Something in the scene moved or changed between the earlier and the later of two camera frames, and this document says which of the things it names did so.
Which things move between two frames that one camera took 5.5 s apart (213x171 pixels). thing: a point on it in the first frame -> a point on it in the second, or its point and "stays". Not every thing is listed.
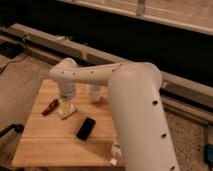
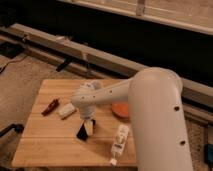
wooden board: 83,139 stays
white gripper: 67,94 -> 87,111
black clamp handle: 18,128 stays
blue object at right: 208,153 stays
